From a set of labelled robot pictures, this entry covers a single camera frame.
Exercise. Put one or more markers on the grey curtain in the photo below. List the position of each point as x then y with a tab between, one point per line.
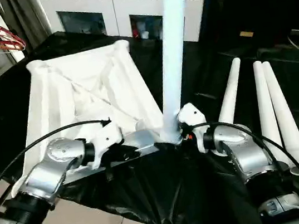
25	18

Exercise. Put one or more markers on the white cabinet with glass doors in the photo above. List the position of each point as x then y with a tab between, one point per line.
106	8

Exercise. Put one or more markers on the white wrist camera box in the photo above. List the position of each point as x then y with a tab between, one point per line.
107	138
190	116

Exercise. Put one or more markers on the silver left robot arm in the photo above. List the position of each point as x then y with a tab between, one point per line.
46	172

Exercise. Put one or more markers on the red bottle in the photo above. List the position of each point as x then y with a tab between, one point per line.
137	34

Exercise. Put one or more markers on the white plastic table top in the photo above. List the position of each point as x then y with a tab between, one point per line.
90	92

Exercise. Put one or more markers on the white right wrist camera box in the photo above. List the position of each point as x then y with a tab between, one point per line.
190	116

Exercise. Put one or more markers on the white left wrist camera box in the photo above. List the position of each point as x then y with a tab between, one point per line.
107	138

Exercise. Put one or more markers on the white plastic table leg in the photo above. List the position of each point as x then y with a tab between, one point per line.
231	88
267	105
289	125
174	52

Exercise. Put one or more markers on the small yellow label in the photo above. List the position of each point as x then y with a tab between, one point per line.
246	34

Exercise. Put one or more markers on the black plastic mat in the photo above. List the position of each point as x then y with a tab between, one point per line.
162	200

